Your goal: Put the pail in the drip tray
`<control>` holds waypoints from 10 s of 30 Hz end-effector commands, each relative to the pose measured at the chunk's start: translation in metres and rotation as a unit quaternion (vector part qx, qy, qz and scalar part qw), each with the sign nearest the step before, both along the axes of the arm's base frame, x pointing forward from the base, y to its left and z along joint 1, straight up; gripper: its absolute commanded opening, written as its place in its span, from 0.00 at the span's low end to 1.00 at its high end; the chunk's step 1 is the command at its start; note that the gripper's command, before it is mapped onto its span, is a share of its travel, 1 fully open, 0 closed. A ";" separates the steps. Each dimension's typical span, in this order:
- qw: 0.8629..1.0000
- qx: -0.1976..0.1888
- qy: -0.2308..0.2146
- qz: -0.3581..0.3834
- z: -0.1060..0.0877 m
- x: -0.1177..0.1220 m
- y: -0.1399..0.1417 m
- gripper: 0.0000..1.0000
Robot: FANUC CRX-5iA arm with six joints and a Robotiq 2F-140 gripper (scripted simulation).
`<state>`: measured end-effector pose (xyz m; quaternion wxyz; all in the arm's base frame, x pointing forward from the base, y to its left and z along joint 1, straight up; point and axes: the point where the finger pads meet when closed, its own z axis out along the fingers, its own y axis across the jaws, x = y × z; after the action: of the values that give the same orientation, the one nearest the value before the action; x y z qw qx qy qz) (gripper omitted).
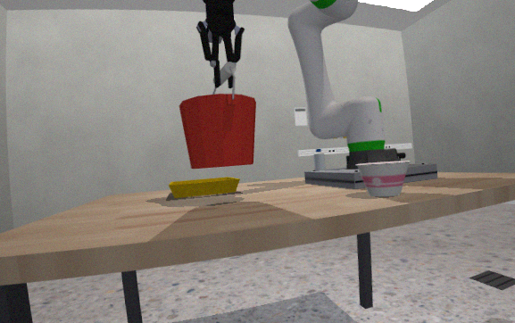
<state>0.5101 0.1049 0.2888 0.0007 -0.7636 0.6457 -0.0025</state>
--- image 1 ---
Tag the yellow square tray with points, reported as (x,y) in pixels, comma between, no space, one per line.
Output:
(209,186)

